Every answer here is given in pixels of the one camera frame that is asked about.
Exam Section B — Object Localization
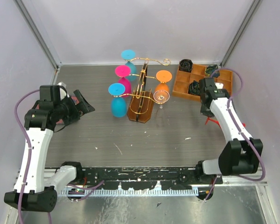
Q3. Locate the clear wine glass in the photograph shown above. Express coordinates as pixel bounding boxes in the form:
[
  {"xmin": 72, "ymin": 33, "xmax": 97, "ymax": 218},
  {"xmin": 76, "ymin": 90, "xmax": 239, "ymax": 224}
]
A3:
[{"xmin": 153, "ymin": 90, "xmax": 170, "ymax": 109}]

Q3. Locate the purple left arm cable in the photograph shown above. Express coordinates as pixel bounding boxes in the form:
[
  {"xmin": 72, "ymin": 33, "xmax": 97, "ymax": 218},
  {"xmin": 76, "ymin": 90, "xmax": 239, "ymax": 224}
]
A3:
[{"xmin": 14, "ymin": 90, "xmax": 54, "ymax": 224}]

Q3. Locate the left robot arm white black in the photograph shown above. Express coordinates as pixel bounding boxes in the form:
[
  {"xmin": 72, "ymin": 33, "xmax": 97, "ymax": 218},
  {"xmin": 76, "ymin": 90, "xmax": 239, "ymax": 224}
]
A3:
[{"xmin": 4, "ymin": 84, "xmax": 95, "ymax": 212}]

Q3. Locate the red wine glass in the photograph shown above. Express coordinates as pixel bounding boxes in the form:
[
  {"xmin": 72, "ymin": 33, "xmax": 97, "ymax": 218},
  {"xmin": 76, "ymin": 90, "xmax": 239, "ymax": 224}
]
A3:
[{"xmin": 205, "ymin": 117, "xmax": 237, "ymax": 131}]

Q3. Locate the rear blue wine glass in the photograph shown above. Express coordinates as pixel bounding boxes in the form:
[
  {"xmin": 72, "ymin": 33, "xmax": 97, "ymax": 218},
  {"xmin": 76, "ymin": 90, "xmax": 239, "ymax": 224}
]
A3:
[{"xmin": 121, "ymin": 49, "xmax": 137, "ymax": 82}]

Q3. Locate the dark rolled cloth rear left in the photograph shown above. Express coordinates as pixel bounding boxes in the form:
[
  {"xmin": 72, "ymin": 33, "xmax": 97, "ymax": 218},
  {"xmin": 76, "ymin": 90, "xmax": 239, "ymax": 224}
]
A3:
[{"xmin": 179, "ymin": 59, "xmax": 193, "ymax": 73}]

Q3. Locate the orange wine glass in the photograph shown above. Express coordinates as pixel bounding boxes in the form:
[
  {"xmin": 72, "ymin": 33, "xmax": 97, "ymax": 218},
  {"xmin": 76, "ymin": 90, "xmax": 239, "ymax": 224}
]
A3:
[{"xmin": 154, "ymin": 70, "xmax": 172, "ymax": 92}]

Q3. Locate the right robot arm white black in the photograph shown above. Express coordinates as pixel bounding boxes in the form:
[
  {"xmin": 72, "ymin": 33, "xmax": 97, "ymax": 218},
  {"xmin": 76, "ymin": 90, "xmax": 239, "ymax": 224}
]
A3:
[{"xmin": 195, "ymin": 77, "xmax": 264, "ymax": 184}]

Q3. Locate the colourful packet under left gripper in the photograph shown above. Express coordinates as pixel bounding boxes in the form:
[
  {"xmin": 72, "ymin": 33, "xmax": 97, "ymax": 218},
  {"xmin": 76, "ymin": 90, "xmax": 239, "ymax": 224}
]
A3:
[{"xmin": 67, "ymin": 95, "xmax": 80, "ymax": 111}]

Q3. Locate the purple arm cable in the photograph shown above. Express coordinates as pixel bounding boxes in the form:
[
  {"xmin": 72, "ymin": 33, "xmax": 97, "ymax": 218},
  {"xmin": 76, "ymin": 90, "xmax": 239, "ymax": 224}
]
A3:
[
  {"xmin": 204, "ymin": 68, "xmax": 266, "ymax": 203},
  {"xmin": 14, "ymin": 90, "xmax": 54, "ymax": 224}
]

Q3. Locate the white slotted cable duct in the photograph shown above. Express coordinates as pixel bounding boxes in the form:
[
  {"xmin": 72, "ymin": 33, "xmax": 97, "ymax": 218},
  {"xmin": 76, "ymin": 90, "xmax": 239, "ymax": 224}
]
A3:
[{"xmin": 60, "ymin": 186, "xmax": 199, "ymax": 197}]

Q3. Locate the gold wire glass rack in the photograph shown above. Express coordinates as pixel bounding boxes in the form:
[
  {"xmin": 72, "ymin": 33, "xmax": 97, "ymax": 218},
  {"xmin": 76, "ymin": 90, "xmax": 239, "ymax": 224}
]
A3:
[{"xmin": 121, "ymin": 57, "xmax": 171, "ymax": 123}]

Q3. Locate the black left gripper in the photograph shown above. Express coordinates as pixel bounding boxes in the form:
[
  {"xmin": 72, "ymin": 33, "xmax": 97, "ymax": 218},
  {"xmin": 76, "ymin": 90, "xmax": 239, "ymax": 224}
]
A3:
[{"xmin": 55, "ymin": 89, "xmax": 95, "ymax": 126}]

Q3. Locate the wooden compartment tray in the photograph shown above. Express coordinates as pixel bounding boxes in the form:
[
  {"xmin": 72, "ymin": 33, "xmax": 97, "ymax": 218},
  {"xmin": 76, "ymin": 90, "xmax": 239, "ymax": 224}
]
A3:
[{"xmin": 172, "ymin": 61, "xmax": 233, "ymax": 103}]

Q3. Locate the dark rolled cloth front left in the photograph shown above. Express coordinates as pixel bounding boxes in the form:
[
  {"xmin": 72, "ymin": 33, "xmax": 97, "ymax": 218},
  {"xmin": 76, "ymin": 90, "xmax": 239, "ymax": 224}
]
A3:
[{"xmin": 188, "ymin": 80, "xmax": 201, "ymax": 96}]

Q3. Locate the front blue wine glass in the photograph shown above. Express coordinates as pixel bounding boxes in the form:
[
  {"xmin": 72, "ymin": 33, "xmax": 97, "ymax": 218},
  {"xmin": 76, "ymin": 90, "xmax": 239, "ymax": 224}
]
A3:
[{"xmin": 108, "ymin": 83, "xmax": 127, "ymax": 118}]

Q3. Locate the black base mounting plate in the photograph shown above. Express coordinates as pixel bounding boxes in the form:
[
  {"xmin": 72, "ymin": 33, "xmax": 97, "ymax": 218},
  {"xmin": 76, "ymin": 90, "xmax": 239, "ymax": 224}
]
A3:
[{"xmin": 73, "ymin": 167, "xmax": 215, "ymax": 190}]

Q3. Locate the pink wine glass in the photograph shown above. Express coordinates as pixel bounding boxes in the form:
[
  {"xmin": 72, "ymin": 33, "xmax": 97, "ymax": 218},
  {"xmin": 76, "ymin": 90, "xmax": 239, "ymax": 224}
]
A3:
[{"xmin": 115, "ymin": 65, "xmax": 131, "ymax": 93}]

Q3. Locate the dark rolled cloth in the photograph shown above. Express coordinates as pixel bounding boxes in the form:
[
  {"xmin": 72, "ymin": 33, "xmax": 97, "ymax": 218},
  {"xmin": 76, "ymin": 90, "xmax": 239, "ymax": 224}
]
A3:
[
  {"xmin": 205, "ymin": 64, "xmax": 220, "ymax": 78},
  {"xmin": 179, "ymin": 59, "xmax": 193, "ymax": 73},
  {"xmin": 188, "ymin": 80, "xmax": 201, "ymax": 96}
]

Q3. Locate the blue wine glass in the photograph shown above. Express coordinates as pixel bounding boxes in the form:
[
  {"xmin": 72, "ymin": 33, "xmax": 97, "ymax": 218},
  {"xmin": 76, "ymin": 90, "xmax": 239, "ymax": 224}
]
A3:
[
  {"xmin": 108, "ymin": 83, "xmax": 127, "ymax": 118},
  {"xmin": 121, "ymin": 49, "xmax": 137, "ymax": 82}
]

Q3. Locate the dark rolled cloth rear right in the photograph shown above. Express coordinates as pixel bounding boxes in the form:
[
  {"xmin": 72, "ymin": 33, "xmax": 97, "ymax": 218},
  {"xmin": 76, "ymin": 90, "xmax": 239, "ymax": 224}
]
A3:
[{"xmin": 205, "ymin": 64, "xmax": 220, "ymax": 78}]

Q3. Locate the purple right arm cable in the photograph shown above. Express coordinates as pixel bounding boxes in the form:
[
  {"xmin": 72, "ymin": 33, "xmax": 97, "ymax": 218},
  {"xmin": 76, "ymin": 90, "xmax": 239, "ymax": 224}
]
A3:
[{"xmin": 204, "ymin": 68, "xmax": 266, "ymax": 203}]

